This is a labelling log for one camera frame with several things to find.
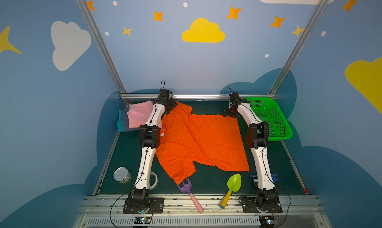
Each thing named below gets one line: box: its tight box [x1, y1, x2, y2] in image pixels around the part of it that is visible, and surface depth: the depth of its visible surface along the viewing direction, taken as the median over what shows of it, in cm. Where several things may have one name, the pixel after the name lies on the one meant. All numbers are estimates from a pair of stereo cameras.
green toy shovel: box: [219, 173, 242, 210], surface depth 83 cm
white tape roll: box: [149, 171, 159, 191], surface depth 82 cm
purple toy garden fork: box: [176, 177, 204, 214], surface depth 81 cm
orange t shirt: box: [155, 101, 250, 184], surface depth 100 cm
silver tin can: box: [112, 166, 132, 184], surface depth 80 cm
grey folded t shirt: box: [122, 106, 135, 132], surface depth 100 cm
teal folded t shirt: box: [116, 109, 125, 132], surface depth 106 cm
